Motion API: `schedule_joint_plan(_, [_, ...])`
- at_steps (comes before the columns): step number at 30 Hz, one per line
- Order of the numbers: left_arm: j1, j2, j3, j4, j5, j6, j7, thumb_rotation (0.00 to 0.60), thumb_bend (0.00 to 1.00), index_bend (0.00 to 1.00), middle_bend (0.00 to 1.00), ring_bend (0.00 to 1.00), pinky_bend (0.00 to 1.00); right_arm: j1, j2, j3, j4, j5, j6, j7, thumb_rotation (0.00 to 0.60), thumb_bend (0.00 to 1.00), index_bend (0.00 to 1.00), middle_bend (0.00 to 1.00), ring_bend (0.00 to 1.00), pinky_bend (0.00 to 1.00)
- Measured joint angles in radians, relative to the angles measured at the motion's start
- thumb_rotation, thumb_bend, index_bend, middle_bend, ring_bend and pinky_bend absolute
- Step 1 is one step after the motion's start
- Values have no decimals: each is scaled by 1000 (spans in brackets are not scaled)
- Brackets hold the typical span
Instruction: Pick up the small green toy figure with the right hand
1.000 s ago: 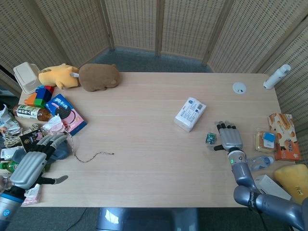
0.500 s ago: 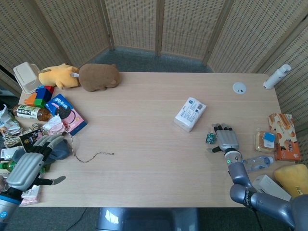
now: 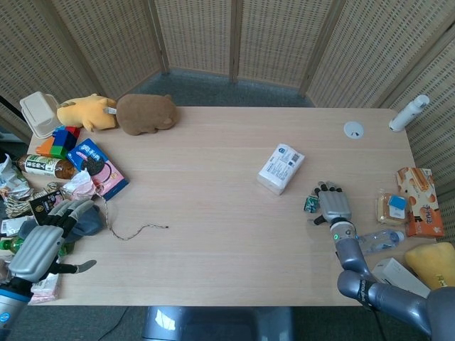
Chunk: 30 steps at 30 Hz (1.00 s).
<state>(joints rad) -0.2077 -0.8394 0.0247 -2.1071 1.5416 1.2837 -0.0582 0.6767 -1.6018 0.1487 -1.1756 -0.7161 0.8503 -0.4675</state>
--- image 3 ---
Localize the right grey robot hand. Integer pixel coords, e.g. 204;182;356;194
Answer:
311;180;353;226

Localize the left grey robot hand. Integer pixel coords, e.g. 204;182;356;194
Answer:
8;198;97;284

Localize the small green candy packet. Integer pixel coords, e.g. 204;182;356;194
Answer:
303;194;320;214

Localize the green plastic bottle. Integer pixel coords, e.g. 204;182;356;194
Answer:
0;237;68;257

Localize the black snack packet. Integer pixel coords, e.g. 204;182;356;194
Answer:
28;190;69;225

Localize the pink tissue packet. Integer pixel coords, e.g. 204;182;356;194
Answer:
27;271;62;305

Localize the grey cloth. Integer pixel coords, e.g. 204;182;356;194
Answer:
17;205;102;247

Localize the wrapped bread with blue label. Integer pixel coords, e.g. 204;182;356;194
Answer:
375;191;410;227

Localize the clear plastic water bottle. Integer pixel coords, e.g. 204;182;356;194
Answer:
357;229;406;256

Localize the crumpled silver snack bag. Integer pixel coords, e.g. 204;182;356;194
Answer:
0;173;35;204

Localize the white tissue pack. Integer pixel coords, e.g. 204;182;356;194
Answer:
257;143;306;196

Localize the pink white plastic bag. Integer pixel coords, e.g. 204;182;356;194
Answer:
62;169;97;200

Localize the brown tea bottle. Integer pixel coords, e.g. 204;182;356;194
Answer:
14;154;81;180

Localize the orange biscuit box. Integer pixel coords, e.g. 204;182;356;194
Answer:
396;166;445;238

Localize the white cardboard box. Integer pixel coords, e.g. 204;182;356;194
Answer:
371;257;432;299

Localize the orange toy block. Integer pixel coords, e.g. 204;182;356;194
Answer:
36;136;58;157

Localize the blue cookie box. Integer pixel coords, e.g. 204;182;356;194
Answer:
66;138;130;202

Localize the blue toy block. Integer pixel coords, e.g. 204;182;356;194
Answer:
52;126;80;151

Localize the yellow plush toy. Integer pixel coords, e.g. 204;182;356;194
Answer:
404;242;455;291

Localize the white spray bottle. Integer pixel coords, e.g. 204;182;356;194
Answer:
388;94;430;133

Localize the beige takeaway food box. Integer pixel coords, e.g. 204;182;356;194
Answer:
19;91;62;139

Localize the yellow plush dinosaur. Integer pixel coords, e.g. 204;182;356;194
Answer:
56;93;119;133

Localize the grey robot torso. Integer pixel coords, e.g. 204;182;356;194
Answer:
141;305;294;341

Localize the brown plush animal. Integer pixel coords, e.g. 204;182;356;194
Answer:
116;93;179;136

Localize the woven folding screen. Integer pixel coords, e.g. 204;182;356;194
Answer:
0;0;455;203

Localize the white table cable grommet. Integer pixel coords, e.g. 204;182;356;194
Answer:
343;121;365;140

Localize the braided beige rope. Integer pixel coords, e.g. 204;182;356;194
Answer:
5;181;170;242

